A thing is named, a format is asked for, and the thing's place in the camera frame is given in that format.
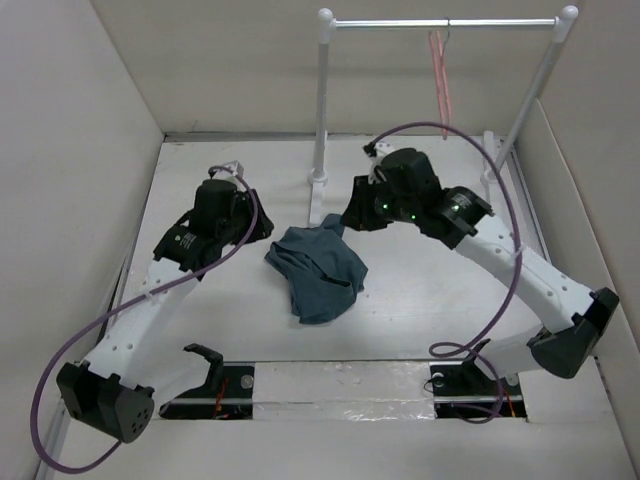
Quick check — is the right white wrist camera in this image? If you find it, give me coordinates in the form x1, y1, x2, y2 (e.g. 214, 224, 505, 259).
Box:
363, 141, 395, 158

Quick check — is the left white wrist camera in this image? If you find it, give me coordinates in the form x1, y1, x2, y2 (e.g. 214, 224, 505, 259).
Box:
208, 161, 244, 177

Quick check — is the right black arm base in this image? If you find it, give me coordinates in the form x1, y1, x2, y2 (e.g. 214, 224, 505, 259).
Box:
423, 340, 527, 425

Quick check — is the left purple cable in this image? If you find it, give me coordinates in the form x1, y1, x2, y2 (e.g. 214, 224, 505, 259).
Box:
30, 164, 261, 473

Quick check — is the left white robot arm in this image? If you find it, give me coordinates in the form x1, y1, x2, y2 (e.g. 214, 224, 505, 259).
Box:
56, 179, 273, 443

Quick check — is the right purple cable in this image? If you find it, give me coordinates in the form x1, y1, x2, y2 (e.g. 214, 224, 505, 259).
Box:
368, 121, 521, 424

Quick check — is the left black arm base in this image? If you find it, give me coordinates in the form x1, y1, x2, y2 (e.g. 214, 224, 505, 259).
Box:
158, 343, 255, 421

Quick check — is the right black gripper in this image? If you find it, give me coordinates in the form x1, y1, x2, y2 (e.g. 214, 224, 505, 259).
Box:
340, 172, 420, 230

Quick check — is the pink clothes hanger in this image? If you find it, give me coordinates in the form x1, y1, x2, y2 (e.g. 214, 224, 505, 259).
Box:
428, 30, 452, 125

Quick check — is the purple cable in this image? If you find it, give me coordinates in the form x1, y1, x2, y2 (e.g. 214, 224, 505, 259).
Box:
30, 164, 261, 473
368, 121, 521, 424

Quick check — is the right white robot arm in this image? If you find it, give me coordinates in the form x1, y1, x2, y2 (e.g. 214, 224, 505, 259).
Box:
342, 143, 619, 393

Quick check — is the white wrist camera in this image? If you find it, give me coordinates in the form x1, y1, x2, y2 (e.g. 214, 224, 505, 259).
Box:
363, 141, 395, 158
208, 161, 244, 177

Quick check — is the blue t shirt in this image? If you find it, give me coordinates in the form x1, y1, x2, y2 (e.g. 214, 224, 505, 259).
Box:
265, 213, 368, 325

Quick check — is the white clothes rack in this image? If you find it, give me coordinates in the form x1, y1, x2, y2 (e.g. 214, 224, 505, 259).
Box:
308, 5, 579, 227

